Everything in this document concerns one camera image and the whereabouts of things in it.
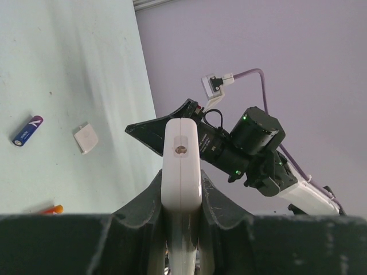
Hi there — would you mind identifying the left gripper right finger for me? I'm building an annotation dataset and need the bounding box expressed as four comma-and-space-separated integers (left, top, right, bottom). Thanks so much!
198, 171, 252, 274

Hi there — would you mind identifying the white remote control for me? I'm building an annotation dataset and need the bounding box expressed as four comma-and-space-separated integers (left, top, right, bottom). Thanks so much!
161, 118, 202, 274

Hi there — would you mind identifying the white battery cover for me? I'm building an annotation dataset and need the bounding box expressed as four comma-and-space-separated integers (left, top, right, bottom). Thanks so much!
73, 123, 99, 155

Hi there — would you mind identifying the red orange battery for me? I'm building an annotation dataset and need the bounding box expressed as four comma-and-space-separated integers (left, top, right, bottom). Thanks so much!
40, 205, 64, 215

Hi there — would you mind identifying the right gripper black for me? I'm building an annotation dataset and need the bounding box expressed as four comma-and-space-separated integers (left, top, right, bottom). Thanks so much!
125, 99, 238, 172

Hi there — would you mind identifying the right aluminium frame post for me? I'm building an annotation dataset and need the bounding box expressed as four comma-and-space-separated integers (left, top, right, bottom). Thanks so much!
132, 0, 174, 12

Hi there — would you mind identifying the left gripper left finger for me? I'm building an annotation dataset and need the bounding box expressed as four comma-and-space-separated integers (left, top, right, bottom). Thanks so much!
88, 171, 166, 274

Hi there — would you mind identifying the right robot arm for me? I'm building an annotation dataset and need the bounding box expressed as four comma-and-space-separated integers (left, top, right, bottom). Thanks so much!
125, 99, 345, 215

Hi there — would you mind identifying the purple blue battery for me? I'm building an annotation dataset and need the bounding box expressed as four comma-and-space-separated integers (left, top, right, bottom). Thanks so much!
11, 115, 44, 147

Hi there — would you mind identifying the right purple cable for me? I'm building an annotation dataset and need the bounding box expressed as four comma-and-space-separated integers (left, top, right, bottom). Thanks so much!
232, 68, 345, 213

